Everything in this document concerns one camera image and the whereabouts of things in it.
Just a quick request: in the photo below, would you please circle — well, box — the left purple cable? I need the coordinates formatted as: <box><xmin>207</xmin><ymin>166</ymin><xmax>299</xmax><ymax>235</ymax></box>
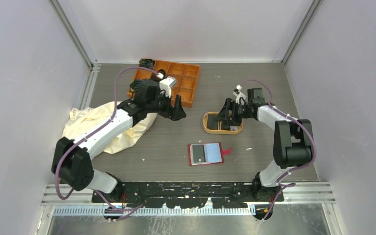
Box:
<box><xmin>55</xmin><ymin>66</ymin><xmax>163</xmax><ymax>222</ymax></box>

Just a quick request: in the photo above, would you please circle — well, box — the cream cloth bag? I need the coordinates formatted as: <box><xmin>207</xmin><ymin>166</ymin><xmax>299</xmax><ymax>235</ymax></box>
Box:
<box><xmin>62</xmin><ymin>102</ymin><xmax>157</xmax><ymax>154</ymax></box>

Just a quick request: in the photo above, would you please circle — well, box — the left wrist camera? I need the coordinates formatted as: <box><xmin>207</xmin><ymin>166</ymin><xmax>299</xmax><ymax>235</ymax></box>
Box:
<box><xmin>156</xmin><ymin>73</ymin><xmax>177</xmax><ymax>98</ymax></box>

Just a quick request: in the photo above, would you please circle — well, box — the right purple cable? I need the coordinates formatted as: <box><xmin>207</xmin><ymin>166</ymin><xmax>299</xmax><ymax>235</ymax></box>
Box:
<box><xmin>241</xmin><ymin>79</ymin><xmax>318</xmax><ymax>221</ymax></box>

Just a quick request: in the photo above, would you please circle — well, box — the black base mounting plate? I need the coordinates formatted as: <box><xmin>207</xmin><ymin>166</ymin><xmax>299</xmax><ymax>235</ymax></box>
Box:
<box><xmin>92</xmin><ymin>180</ymin><xmax>283</xmax><ymax>209</ymax></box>

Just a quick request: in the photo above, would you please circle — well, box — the dark rolled belt top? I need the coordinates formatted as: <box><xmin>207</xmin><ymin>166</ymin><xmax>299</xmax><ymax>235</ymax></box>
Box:
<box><xmin>139</xmin><ymin>58</ymin><xmax>155</xmax><ymax>70</ymax></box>

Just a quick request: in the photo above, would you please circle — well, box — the orange compartment organizer tray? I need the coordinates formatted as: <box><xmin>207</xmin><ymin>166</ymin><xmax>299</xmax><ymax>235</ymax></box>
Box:
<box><xmin>127</xmin><ymin>59</ymin><xmax>201</xmax><ymax>108</ymax></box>

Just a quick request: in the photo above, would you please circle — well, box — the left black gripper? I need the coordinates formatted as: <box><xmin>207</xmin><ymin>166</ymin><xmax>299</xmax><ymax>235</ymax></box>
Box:
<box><xmin>146</xmin><ymin>88</ymin><xmax>186</xmax><ymax>121</ymax></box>

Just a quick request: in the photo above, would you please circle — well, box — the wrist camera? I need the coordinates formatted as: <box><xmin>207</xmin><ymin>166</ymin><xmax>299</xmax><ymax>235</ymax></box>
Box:
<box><xmin>156</xmin><ymin>73</ymin><xmax>177</xmax><ymax>98</ymax></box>
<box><xmin>233</xmin><ymin>85</ymin><xmax>247</xmax><ymax>105</ymax></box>

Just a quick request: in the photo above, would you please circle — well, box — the red card holder wallet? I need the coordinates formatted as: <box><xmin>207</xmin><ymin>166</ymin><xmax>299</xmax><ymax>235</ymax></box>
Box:
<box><xmin>188</xmin><ymin>142</ymin><xmax>233</xmax><ymax>166</ymax></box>

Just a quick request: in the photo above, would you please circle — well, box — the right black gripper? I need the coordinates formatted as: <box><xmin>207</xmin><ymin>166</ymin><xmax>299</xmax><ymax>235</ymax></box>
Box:
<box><xmin>213</xmin><ymin>98</ymin><xmax>252</xmax><ymax>126</ymax></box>

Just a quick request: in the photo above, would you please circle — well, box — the tan oval tray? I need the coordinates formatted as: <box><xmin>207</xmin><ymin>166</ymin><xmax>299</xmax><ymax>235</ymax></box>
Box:
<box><xmin>203</xmin><ymin>112</ymin><xmax>243</xmax><ymax>135</ymax></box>

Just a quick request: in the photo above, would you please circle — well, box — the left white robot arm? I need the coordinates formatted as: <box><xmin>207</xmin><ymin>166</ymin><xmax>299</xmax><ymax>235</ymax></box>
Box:
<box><xmin>51</xmin><ymin>77</ymin><xmax>187</xmax><ymax>202</ymax></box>

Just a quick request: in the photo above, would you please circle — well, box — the purple cable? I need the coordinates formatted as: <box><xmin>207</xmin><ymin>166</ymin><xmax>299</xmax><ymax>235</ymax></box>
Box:
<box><xmin>241</xmin><ymin>79</ymin><xmax>318</xmax><ymax>221</ymax></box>
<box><xmin>55</xmin><ymin>66</ymin><xmax>163</xmax><ymax>222</ymax></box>

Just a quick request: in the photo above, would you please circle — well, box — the black card in holder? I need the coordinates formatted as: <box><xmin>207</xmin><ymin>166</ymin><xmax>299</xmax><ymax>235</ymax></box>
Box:
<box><xmin>191</xmin><ymin>144</ymin><xmax>206</xmax><ymax>164</ymax></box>

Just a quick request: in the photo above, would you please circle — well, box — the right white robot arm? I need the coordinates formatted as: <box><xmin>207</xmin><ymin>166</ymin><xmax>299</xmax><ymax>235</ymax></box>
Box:
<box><xmin>214</xmin><ymin>86</ymin><xmax>315</xmax><ymax>201</ymax></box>

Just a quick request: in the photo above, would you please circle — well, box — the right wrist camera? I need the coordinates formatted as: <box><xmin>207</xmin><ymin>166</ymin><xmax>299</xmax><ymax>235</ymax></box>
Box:
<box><xmin>233</xmin><ymin>85</ymin><xmax>247</xmax><ymax>105</ymax></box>

